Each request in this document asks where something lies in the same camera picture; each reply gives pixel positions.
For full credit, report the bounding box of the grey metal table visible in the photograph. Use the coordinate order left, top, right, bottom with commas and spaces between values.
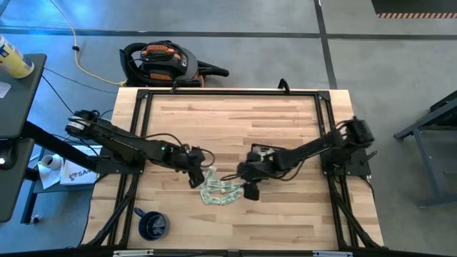
393, 91, 457, 208

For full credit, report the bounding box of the white paper towel roll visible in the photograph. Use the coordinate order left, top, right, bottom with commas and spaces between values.
37, 153, 64, 190

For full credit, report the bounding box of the black floor cable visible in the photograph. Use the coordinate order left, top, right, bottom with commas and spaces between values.
41, 74, 74, 115
44, 66, 119, 95

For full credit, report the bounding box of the black aluminium table frame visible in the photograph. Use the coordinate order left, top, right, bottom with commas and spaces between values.
81, 88, 385, 251

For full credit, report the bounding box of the black side desk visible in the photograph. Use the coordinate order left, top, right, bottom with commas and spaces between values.
0, 53, 48, 224

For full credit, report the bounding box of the orange black shop vacuum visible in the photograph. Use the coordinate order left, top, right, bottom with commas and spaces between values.
119, 39, 230, 89

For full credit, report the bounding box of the dark blue mug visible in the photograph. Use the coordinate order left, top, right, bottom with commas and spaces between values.
134, 206, 171, 242

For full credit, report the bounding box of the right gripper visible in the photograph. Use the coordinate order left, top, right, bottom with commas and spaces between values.
236, 160, 272, 201

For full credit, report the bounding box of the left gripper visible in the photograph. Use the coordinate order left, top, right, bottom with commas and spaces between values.
176, 144, 209, 189

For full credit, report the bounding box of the yellow wipes canister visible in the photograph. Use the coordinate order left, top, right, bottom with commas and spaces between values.
0, 34, 36, 79

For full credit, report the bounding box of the black mat with hazard stripe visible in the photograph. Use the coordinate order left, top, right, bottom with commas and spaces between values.
371, 0, 457, 19

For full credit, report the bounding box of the silver metal bracket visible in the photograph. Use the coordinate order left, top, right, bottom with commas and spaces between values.
113, 249, 154, 257
312, 251, 354, 257

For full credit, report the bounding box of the yellow extension cable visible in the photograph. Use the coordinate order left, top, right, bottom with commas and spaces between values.
49, 0, 125, 86

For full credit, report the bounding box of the white printed box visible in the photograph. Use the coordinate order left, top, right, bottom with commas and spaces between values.
59, 144, 103, 186

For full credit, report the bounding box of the black stand beam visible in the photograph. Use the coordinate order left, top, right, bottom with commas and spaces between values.
21, 120, 104, 174

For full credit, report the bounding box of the black device with red light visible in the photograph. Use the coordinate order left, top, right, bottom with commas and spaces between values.
0, 148, 16, 171

